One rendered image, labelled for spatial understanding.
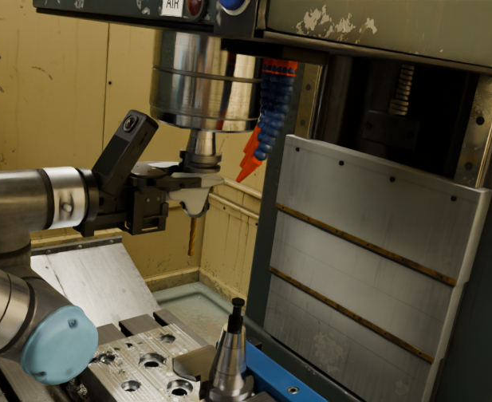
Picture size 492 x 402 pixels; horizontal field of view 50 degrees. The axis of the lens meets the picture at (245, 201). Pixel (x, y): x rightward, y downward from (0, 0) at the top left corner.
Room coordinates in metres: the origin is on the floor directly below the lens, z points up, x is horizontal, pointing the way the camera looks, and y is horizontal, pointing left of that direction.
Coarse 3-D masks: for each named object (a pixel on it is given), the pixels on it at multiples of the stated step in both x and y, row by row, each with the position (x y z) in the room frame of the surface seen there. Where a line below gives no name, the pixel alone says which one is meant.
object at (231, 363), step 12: (228, 336) 0.52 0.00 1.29; (240, 336) 0.52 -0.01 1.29; (228, 348) 0.52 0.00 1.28; (240, 348) 0.52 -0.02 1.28; (216, 360) 0.52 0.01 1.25; (228, 360) 0.51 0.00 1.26; (240, 360) 0.52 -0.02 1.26; (216, 372) 0.52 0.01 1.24; (228, 372) 0.51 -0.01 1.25; (240, 372) 0.52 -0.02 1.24; (216, 384) 0.51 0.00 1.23; (228, 384) 0.51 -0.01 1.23; (240, 384) 0.52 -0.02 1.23
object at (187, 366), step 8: (192, 352) 0.59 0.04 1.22; (200, 352) 0.59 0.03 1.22; (208, 352) 0.59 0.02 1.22; (176, 360) 0.57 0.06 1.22; (184, 360) 0.57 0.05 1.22; (192, 360) 0.57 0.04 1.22; (200, 360) 0.57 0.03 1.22; (208, 360) 0.58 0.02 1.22; (176, 368) 0.55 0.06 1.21; (184, 368) 0.55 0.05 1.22; (192, 368) 0.55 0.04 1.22; (200, 368) 0.56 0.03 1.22; (184, 376) 0.54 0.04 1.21; (192, 376) 0.54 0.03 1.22; (200, 376) 0.54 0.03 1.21
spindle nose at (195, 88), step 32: (160, 32) 0.71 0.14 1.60; (160, 64) 0.70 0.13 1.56; (192, 64) 0.68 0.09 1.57; (224, 64) 0.68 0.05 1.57; (256, 64) 0.71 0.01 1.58; (160, 96) 0.70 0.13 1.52; (192, 96) 0.68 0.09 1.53; (224, 96) 0.68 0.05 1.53; (256, 96) 0.72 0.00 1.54; (192, 128) 0.68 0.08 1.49; (224, 128) 0.69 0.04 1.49
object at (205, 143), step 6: (192, 132) 0.75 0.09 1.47; (198, 132) 0.74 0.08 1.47; (204, 132) 0.74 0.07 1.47; (210, 132) 0.74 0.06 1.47; (192, 138) 0.74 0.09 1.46; (198, 138) 0.74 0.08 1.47; (204, 138) 0.74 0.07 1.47; (210, 138) 0.74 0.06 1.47; (192, 144) 0.74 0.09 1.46; (198, 144) 0.74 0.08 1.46; (204, 144) 0.74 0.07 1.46; (210, 144) 0.74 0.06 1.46; (186, 150) 0.75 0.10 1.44; (192, 150) 0.74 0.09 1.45; (198, 150) 0.74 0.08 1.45; (204, 150) 0.74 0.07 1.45; (210, 150) 0.74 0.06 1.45
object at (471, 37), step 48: (48, 0) 0.66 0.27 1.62; (96, 0) 0.57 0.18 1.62; (144, 0) 0.50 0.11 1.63; (288, 0) 0.39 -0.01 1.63; (336, 0) 0.43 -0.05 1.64; (384, 0) 0.47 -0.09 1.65; (432, 0) 0.52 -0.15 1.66; (480, 0) 0.58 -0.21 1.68; (336, 48) 0.44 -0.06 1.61; (384, 48) 0.49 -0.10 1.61; (432, 48) 0.53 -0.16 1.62; (480, 48) 0.60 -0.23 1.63
